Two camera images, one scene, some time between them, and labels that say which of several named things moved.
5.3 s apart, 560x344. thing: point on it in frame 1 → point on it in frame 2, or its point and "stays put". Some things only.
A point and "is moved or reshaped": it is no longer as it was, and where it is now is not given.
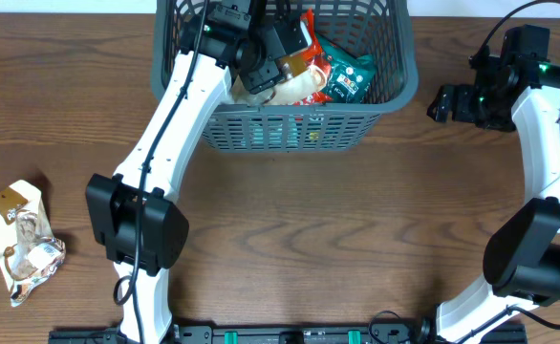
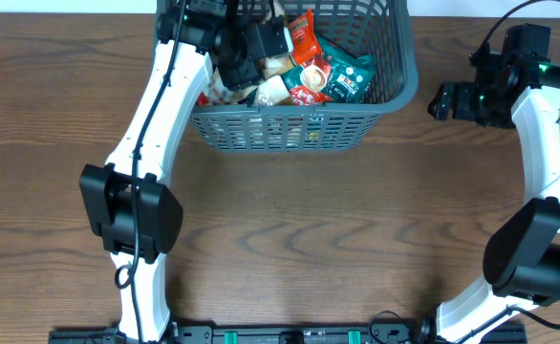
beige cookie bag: (301, 80) is moved or reshaped
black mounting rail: (286, 333) stays put
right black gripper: (450, 102) stays put
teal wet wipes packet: (275, 135) → (312, 133)
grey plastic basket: (386, 31) stays put
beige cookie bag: (18, 229) → (270, 92)
